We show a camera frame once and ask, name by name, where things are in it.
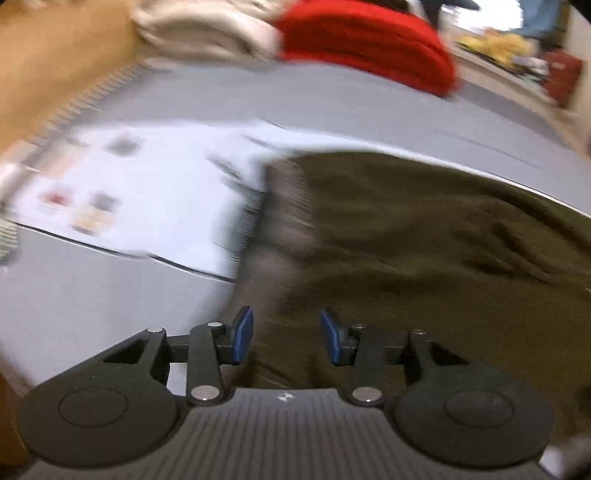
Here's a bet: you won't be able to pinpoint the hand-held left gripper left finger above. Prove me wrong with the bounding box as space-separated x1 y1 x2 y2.
99 306 256 408

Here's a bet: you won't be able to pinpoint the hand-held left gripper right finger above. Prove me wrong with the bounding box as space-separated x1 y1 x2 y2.
320 308 472 408

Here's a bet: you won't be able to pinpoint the olive green pants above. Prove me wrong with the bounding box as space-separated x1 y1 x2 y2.
222 150 591 462

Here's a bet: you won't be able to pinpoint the grey deer print bed cover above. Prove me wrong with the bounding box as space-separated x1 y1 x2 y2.
0 60 591 402

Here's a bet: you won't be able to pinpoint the folded red blanket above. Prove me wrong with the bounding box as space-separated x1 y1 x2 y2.
276 0 458 97

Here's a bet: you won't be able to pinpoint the folded white fleece blanket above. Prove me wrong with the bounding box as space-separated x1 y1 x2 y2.
131 0 284 63

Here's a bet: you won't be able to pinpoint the window sill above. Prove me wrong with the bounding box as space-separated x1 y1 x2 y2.
450 44 568 134

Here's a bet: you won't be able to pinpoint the orange and yellow plush toy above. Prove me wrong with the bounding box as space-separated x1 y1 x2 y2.
489 30 532 70

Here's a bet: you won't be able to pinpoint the dark teal star pillow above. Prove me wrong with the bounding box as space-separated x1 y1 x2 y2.
418 0 481 28

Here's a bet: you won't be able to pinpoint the red cushion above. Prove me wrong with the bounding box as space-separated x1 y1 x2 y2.
542 51 583 108

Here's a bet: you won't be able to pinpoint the blue hanging cloth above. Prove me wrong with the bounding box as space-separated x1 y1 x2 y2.
517 0 561 40

